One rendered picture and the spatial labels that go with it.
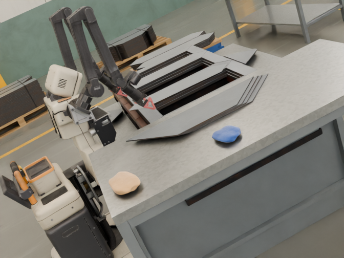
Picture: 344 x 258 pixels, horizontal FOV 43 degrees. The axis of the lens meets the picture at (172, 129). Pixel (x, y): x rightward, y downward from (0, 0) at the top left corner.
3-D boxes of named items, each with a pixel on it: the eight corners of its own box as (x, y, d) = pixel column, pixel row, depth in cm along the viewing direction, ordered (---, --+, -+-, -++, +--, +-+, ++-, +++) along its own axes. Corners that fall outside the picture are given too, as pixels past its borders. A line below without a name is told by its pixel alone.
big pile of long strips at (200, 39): (203, 34, 417) (201, 28, 414) (221, 39, 381) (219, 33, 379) (129, 69, 405) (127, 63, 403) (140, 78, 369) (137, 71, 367)
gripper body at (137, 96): (141, 92, 244) (131, 85, 240) (148, 95, 235) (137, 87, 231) (134, 102, 243) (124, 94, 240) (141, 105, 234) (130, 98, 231)
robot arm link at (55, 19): (44, 12, 252) (47, 12, 243) (66, 6, 257) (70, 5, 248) (67, 84, 268) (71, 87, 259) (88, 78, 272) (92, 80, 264)
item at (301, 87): (321, 45, 224) (320, 38, 222) (416, 66, 170) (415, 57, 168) (91, 161, 204) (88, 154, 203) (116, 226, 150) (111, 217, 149)
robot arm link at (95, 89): (61, 12, 215) (65, 12, 206) (86, 5, 219) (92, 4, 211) (86, 96, 230) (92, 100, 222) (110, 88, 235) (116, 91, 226)
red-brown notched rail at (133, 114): (117, 92, 366) (114, 86, 363) (180, 166, 220) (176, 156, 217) (113, 94, 365) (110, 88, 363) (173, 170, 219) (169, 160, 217)
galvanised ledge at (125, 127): (117, 105, 373) (116, 102, 372) (161, 162, 256) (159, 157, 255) (97, 115, 370) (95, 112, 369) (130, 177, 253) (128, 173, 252)
